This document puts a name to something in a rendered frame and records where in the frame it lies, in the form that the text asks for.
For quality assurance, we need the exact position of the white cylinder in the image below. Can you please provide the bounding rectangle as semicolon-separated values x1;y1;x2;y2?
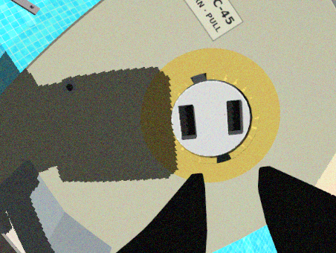
171;73;250;156

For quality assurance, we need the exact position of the grey flat bar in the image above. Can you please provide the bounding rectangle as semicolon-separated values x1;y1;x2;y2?
11;0;39;15

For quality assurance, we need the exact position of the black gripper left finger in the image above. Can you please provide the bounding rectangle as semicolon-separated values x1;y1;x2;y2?
117;173;207;253

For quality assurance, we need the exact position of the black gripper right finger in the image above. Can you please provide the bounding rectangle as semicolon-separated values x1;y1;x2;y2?
258;166;336;253

